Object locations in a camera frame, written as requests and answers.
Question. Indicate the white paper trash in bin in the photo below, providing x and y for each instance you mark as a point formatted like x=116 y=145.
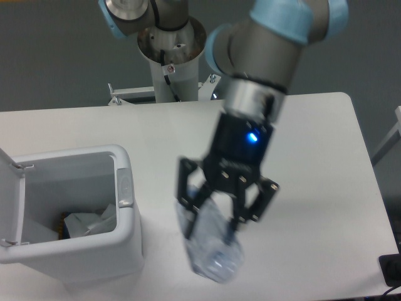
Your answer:
x=86 y=224

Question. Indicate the white metal base bracket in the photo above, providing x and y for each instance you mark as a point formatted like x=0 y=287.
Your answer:
x=147 y=94

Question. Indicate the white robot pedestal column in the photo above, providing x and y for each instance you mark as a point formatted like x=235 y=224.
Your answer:
x=173 y=57

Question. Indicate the black power box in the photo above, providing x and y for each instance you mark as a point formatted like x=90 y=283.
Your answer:
x=390 y=266

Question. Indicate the blue yellow packet in bin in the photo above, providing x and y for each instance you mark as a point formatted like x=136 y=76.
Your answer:
x=63 y=232

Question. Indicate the white frame at right edge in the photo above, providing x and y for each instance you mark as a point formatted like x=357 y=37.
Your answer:
x=388 y=142

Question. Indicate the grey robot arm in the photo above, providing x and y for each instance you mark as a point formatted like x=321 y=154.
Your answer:
x=260 y=56

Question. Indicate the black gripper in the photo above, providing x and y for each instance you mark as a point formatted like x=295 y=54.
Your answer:
x=232 y=164

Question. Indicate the white trash can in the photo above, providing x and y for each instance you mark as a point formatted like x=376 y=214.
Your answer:
x=37 y=188

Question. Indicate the clear plastic water bottle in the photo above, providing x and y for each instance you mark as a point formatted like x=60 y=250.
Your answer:
x=209 y=254

